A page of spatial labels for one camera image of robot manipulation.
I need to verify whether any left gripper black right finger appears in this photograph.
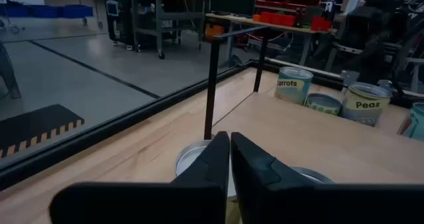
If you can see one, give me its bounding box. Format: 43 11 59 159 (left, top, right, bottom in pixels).
231 133 424 224

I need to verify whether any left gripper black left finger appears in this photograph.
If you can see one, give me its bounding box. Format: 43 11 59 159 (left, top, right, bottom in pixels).
49 131 231 224

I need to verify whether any green labelled tin can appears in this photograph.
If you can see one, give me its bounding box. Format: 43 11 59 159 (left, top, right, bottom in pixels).
174 139 238 201

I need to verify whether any short green-print tin can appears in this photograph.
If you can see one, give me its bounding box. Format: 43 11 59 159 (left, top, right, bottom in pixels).
303 93 342 116

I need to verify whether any carrots tin can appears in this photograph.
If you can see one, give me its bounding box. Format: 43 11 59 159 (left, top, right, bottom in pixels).
274 66 314 105

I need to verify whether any peas tin can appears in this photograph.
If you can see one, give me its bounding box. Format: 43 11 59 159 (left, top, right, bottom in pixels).
341 82 392 127

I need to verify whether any mixed vegetables tin can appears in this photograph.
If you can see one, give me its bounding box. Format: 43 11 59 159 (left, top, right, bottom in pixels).
397 101 424 141

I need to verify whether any black hazard-striped floor mat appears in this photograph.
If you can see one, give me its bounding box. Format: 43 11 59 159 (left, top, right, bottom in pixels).
0 103 85 159

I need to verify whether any orange bucket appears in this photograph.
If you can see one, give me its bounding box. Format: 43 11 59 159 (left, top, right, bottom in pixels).
204 24 225 41

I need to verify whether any red plastic bin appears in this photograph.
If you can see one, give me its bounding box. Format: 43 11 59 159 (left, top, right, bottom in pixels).
260 11 297 28
311 17 333 32

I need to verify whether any grey metal stand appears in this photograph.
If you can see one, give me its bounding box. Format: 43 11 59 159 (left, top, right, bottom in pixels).
405 56 424 94

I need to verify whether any grey metal workbench cart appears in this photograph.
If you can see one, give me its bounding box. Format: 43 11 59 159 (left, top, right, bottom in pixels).
129 0 205 60

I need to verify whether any wooden workshop table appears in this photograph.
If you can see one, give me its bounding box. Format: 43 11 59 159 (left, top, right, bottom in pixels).
205 13 337 68

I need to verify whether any black equipment cabinet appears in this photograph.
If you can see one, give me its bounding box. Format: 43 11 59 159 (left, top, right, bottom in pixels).
105 0 134 51

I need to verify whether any black office chair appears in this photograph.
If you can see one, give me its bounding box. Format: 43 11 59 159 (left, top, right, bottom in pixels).
341 0 410 84

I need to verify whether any red storage rack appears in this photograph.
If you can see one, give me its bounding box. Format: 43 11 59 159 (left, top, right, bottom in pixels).
254 0 327 15

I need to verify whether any small tablet screen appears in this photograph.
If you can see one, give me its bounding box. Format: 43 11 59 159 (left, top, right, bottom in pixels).
106 0 119 17

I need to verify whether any blue plastic bin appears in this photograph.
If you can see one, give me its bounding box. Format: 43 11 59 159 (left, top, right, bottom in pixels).
61 4 94 19
31 5 62 19
0 1 34 19

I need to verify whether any dark furniture leg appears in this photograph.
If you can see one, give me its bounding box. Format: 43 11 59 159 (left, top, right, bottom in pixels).
0 40 23 99

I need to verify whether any black aluminium table frame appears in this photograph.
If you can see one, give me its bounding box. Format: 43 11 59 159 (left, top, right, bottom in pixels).
0 58 424 192

